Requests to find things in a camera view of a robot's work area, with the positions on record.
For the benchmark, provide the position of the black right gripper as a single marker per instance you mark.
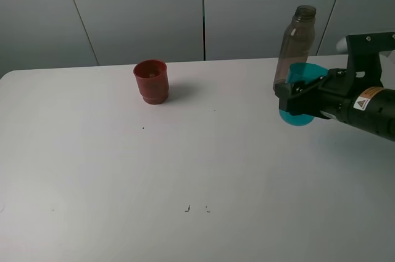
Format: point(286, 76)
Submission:
point(367, 109)

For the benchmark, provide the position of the teal translucent plastic cup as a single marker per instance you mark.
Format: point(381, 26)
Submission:
point(307, 73)

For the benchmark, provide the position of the smoky translucent water bottle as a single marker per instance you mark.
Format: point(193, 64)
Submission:
point(297, 41)

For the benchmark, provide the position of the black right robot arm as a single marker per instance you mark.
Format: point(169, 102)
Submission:
point(358, 102)

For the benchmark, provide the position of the red plastic cup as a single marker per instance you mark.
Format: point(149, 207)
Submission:
point(152, 80)

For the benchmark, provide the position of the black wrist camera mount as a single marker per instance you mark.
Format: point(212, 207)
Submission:
point(363, 64)

